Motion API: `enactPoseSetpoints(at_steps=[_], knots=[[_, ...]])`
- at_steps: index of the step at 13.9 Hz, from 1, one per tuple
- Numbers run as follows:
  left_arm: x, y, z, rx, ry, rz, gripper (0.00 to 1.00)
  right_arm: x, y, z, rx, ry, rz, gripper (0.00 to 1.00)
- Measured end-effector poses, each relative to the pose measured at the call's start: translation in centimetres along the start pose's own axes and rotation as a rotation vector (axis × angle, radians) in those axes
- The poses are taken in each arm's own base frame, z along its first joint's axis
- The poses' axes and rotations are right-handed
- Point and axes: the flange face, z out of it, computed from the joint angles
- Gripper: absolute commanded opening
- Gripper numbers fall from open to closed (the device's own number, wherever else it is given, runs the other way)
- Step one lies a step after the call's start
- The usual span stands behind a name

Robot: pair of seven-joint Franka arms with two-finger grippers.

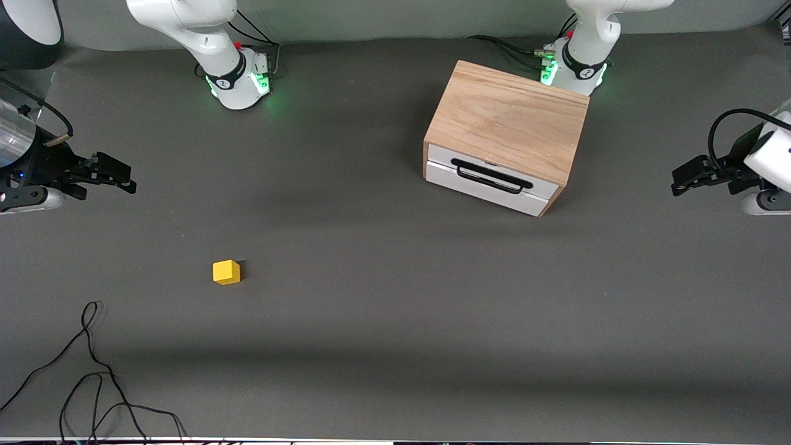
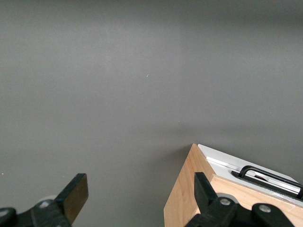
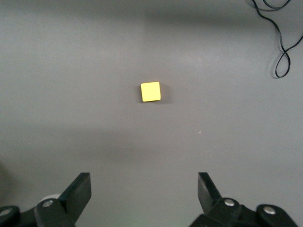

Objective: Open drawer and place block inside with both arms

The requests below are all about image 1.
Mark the yellow cube block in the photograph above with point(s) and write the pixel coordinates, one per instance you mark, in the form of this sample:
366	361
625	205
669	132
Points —
226	273

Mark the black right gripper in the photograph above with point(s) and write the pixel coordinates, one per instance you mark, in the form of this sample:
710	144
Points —
44	164

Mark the wooden drawer cabinet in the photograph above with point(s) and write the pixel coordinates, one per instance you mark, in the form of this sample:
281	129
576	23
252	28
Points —
507	117

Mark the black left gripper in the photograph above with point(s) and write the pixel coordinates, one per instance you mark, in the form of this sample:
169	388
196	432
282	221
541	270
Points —
735	171

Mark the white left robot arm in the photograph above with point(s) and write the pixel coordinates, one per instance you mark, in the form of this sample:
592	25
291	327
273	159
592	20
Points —
587	37

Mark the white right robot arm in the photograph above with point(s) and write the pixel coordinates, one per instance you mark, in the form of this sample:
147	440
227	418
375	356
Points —
204	37

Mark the grey table mat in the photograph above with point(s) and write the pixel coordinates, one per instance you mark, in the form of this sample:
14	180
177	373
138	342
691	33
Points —
371	309

